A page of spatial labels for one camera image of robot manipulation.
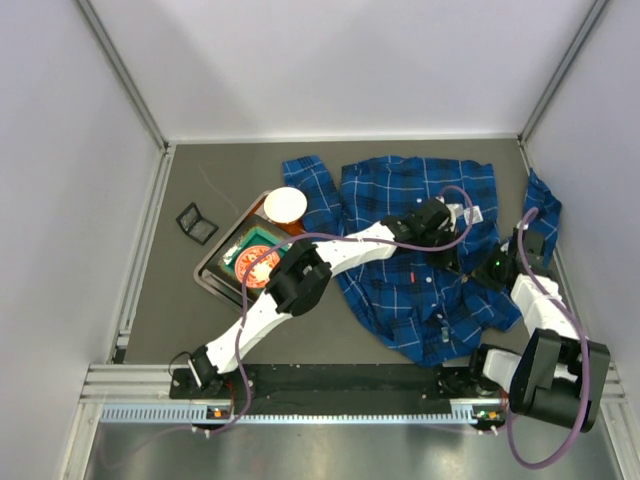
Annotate blue plaid shirt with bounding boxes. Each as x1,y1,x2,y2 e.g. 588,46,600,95
281,155,562,370

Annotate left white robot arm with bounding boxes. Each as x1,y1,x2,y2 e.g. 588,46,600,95
188,197,469,390

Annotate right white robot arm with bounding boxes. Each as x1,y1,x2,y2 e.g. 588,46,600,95
469,231,610,433

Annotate orange cup white lid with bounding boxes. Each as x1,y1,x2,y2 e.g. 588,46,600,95
263,187,308,235

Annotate green square dish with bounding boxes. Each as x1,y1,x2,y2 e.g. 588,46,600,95
218,226,289,283

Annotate red patterned round plate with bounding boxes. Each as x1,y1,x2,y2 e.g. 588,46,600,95
234,245,280,289

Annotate metal tray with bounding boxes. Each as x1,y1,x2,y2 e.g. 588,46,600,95
194,191,305,311

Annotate small black open case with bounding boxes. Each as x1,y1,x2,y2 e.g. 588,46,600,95
176,202,219,245

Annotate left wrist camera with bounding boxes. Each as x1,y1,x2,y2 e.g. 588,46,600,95
447,204,470,224

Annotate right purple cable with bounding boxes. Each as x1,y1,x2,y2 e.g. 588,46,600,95
505,207,591,470

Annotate purple cable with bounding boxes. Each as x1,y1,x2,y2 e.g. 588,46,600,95
505,207,591,470
192,185,475,436

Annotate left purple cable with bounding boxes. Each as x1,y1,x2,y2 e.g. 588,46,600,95
192,185,475,436

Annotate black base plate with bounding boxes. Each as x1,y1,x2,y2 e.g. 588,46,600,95
169,364,503,401

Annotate grey slotted cable duct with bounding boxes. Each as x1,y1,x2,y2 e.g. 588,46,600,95
99,404,479,426

